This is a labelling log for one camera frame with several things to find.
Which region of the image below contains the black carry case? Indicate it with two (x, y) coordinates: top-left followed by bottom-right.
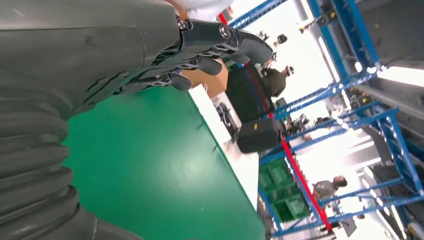
(236, 118), (283, 154)

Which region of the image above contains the blue steel shelving rack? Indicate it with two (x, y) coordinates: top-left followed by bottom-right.
(228, 0), (424, 240)

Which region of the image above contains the green plastic crate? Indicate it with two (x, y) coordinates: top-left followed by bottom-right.
(269, 192), (311, 223)
(258, 160), (296, 193)

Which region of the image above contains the brown cardboard box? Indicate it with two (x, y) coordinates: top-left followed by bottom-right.
(180, 59), (229, 99)

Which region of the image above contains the black handheld controller with screen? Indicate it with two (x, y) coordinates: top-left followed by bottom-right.
(215, 101), (239, 140)

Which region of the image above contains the green table mat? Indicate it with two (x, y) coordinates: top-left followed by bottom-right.
(61, 86), (266, 240)

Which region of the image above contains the white table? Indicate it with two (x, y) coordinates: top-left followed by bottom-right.
(188, 84), (261, 210)

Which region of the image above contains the red steel post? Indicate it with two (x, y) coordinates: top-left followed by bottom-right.
(279, 137), (334, 233)

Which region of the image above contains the person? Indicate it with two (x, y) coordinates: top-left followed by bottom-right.
(273, 33), (288, 47)
(261, 65), (296, 99)
(311, 175), (349, 201)

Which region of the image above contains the large black panel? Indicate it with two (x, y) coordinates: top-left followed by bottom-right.
(225, 62), (276, 124)

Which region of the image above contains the ceiling strip light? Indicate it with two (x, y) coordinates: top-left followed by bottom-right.
(377, 66), (424, 88)

